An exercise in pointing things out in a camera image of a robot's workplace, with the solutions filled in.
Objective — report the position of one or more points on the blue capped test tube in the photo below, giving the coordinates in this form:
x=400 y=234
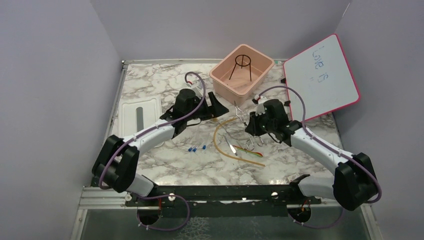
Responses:
x=193 y=142
x=206 y=141
x=201 y=139

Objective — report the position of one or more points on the metal spatula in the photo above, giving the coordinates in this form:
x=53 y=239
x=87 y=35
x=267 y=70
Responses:
x=232 y=148

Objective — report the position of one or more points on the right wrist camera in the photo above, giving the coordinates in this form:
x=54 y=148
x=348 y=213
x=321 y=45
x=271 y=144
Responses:
x=260 y=101

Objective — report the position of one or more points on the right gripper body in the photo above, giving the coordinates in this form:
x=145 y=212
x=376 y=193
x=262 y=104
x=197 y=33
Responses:
x=267 y=125

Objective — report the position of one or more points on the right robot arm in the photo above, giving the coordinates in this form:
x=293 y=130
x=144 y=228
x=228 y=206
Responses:
x=353 y=180

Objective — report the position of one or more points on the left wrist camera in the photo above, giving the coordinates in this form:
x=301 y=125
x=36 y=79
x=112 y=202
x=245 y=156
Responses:
x=197 y=87

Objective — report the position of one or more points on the pink framed whiteboard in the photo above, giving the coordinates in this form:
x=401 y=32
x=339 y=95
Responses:
x=320 y=80

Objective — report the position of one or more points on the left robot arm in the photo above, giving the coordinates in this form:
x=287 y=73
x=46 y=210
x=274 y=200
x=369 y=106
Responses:
x=116 y=164

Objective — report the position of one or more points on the white plastic lid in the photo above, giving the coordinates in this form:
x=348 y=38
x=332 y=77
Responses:
x=138 y=114

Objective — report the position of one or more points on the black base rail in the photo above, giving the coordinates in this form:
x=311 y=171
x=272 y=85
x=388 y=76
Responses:
x=205 y=201

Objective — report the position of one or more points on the metal crucible tongs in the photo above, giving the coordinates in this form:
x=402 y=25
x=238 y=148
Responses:
x=252 y=140

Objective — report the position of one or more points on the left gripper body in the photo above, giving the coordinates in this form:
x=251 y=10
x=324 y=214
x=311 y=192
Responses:
x=201 y=112

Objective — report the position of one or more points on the pink plastic bin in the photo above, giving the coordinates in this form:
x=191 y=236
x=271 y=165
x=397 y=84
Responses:
x=240 y=73

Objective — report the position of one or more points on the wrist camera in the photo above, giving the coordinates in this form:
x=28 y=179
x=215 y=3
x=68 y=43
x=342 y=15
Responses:
x=197 y=87
x=260 y=101

